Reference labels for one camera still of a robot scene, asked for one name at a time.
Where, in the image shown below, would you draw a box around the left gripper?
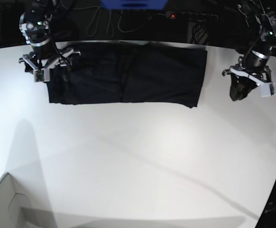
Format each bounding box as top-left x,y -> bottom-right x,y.
222,64 -> 276,101

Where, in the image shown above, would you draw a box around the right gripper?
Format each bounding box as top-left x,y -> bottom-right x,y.
18,47 -> 81,83

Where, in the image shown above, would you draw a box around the black t-shirt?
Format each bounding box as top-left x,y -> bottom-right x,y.
46,42 -> 207,108

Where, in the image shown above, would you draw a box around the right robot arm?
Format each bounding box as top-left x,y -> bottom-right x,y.
18,0 -> 81,83

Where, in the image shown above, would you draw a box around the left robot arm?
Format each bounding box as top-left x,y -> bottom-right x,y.
222,0 -> 276,101

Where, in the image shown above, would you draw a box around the black power strip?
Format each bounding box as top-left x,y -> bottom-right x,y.
157,11 -> 219,22

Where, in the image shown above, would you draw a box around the blue plastic bin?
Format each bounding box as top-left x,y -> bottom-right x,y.
101,0 -> 167,10

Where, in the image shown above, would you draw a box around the white cardboard box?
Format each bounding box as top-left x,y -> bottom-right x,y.
0,173 -> 30,228

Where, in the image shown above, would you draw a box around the black cable bundle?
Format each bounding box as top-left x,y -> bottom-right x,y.
187,20 -> 211,45

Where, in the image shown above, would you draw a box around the grey cable loops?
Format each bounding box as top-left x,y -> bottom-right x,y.
57,0 -> 153,38

